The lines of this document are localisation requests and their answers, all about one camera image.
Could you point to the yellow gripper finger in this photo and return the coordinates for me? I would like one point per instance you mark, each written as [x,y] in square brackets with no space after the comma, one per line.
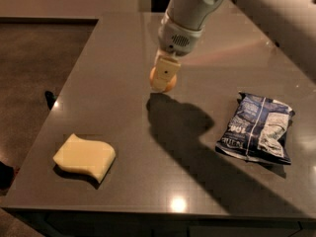
[167,66]

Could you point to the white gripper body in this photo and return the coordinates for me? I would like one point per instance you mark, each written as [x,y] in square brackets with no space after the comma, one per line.
[177,39]

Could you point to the orange fruit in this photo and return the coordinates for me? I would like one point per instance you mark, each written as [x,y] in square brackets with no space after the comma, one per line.
[170,85]

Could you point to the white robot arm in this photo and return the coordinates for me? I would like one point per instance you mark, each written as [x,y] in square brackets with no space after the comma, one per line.
[289,24]

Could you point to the blue chip bag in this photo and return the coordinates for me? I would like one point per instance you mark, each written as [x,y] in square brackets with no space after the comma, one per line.
[257,131]

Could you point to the yellow wavy sponge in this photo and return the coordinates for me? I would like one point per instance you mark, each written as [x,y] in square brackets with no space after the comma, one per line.
[87,157]

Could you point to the black object on floor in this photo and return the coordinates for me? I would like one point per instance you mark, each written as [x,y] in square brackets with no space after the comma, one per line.
[50,99]

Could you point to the dark object at left edge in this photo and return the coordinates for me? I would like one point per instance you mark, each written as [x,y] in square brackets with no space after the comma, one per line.
[7,174]

